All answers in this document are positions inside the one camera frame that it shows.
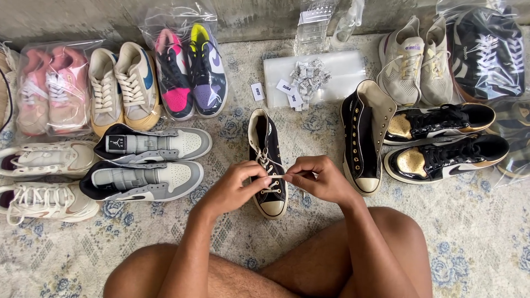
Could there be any clear bag with black-gold sneaker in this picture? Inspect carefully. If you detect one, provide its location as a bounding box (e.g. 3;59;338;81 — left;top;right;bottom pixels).
484;99;530;189

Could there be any white beige chunky sneaker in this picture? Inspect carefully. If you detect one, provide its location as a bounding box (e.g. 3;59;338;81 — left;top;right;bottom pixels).
0;140;100;180
0;181;101;227

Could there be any black high-top sneaker without laces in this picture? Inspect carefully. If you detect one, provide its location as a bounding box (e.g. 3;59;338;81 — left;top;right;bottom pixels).
340;79;398;198

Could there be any clear bag with black sneakers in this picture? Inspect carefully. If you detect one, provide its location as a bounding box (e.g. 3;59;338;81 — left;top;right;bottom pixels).
436;0;530;105

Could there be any person's right hand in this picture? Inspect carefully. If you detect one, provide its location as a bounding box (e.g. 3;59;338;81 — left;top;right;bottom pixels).
283;155;367;209

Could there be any clear spray bottle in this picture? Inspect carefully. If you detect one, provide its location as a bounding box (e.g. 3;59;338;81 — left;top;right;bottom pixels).
330;0;366;51

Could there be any person's left leg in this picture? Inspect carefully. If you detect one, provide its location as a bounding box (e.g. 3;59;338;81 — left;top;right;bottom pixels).
103;243;300;298

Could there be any beige shoe with dark trim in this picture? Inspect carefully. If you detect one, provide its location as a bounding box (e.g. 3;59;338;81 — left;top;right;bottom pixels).
0;41;16;134

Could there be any cream sneaker with blue logo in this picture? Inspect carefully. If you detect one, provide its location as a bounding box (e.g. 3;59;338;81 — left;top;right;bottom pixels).
88;47;125;137
113;41;162;132

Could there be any purple yellow black sneaker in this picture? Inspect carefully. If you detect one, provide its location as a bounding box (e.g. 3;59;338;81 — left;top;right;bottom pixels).
187;23;229;118

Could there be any person's left hand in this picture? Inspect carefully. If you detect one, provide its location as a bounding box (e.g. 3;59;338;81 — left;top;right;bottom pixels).
202;160;274;217

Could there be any black high-top sneaker with laces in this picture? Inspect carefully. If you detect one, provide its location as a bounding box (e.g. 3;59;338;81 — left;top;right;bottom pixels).
247;108;290;220

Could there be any person's right leg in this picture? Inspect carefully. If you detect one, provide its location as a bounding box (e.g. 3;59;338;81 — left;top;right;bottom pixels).
259;206;434;298

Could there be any pile of white desiccant packets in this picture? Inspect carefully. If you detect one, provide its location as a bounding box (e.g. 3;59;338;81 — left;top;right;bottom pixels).
289;57;333;112

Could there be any cream shoelace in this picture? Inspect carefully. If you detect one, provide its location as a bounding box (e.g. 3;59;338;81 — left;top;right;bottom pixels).
253;147;309;199

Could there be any clear bag with colourful sneakers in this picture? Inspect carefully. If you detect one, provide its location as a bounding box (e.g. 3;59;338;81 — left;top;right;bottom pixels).
138;0;233;121

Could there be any clear plastic container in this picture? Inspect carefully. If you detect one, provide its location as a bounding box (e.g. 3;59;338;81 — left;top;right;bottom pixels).
293;0;339;57

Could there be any clear bag with pink sneakers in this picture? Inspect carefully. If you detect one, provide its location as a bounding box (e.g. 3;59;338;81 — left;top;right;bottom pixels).
16;39;105;138

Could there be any grey white strap sneaker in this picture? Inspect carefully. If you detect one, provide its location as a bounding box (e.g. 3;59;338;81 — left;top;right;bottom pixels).
79;160;205;203
94;123;213;164

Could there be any stack of clear plastic bags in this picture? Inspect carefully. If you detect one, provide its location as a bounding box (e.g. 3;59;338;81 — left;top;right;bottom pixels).
263;50;368;109

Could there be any person's leg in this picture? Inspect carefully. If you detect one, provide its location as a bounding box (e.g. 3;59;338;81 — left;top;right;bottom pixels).
103;243;300;298
259;206;434;298

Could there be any black gold patent sneaker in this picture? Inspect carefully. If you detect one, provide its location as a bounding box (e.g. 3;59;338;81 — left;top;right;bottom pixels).
383;102;497;147
384;133;510;185

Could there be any pink black sneaker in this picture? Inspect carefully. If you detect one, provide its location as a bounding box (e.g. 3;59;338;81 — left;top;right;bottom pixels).
154;28;195;121

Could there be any off-white mesh running sneaker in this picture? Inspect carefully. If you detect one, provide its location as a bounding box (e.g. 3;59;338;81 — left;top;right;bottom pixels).
419;16;455;107
376;16;426;108

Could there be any blue beige patterned rug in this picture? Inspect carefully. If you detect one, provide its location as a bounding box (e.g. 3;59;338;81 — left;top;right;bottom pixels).
0;33;530;298

